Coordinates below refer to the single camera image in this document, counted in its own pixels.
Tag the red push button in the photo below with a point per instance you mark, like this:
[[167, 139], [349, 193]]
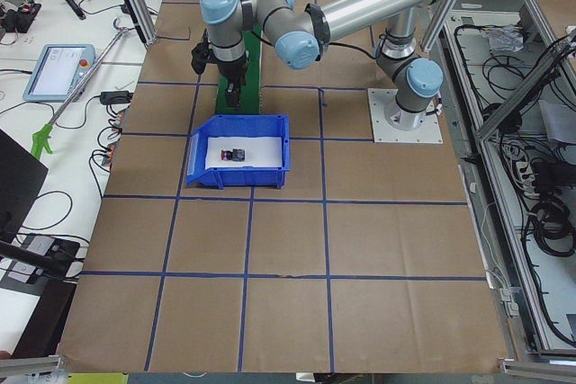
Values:
[[233, 155]]

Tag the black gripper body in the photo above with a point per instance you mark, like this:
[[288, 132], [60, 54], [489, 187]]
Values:
[[231, 70]]

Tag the white power strip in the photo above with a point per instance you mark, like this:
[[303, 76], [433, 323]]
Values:
[[523, 175]]

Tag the black monitor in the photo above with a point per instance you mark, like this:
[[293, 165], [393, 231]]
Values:
[[21, 179]]

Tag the green conveyor belt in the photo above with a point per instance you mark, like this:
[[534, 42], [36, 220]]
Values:
[[230, 19]]

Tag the black power adapter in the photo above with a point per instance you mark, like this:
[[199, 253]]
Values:
[[115, 97]]

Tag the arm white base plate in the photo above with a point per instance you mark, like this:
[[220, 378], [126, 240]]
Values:
[[392, 125]]

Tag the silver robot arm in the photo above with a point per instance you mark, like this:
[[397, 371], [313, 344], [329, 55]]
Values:
[[299, 39]]

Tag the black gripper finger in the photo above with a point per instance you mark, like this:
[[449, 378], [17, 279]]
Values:
[[236, 95], [228, 94]]

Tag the white foam pad left bin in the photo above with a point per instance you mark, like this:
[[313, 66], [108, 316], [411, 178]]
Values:
[[260, 152]]

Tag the teach pendant tablet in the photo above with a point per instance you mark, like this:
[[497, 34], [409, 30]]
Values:
[[57, 72]]

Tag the blue bin left side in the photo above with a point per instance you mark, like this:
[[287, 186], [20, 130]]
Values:
[[276, 125]]

